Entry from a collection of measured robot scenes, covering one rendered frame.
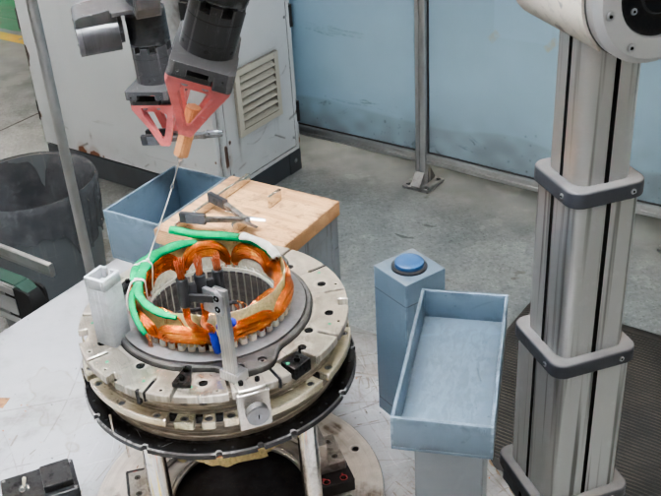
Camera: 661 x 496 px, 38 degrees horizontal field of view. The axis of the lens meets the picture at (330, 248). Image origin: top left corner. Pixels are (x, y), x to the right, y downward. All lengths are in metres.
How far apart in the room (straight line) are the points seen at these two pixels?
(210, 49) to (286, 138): 2.87
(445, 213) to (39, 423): 2.30
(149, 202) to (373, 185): 2.31
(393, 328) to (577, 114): 0.39
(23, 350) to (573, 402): 0.91
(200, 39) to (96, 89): 2.90
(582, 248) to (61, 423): 0.82
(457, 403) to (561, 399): 0.30
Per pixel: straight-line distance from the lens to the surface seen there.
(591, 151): 1.21
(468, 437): 1.02
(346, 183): 3.82
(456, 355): 1.17
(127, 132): 3.82
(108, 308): 1.09
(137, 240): 1.46
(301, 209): 1.41
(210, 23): 0.95
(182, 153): 1.04
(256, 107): 3.62
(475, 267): 3.26
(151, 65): 1.39
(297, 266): 1.22
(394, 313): 1.33
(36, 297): 1.94
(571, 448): 1.45
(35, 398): 1.61
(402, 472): 1.37
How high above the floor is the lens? 1.73
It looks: 31 degrees down
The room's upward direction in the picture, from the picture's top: 4 degrees counter-clockwise
